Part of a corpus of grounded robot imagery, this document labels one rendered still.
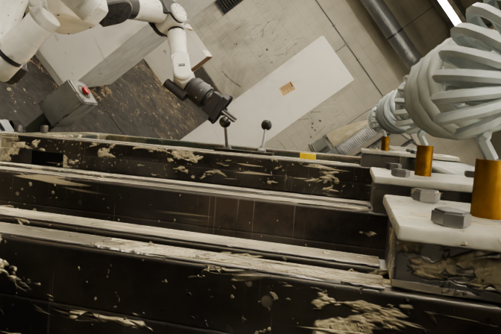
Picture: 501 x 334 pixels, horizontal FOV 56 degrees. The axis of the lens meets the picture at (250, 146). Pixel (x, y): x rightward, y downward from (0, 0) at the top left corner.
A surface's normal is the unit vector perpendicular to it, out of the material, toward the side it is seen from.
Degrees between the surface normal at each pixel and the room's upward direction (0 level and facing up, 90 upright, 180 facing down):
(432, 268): 90
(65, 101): 90
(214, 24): 90
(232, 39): 90
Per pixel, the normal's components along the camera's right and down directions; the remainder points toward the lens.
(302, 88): -0.11, 0.17
